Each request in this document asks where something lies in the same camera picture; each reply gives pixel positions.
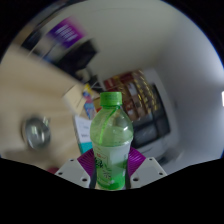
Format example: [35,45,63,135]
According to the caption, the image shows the cardboard box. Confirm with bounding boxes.
[63,83,86,113]

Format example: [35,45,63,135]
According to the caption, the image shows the green drink bottle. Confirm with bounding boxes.
[89,91,135,192]

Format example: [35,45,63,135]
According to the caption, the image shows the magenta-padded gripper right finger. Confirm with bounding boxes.
[125,146,168,190]

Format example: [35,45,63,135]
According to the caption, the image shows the purple wall poster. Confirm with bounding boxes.
[47,18,87,50]

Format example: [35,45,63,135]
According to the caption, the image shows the silver metal cup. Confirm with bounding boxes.
[21,115,53,150]

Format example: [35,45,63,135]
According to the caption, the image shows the shelf unit with goods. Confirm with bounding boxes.
[103,68,174,161]

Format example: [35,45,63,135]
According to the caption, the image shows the flat round red coaster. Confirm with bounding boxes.
[46,166,60,175]

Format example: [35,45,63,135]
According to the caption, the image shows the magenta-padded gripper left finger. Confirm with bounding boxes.
[54,148,98,190]

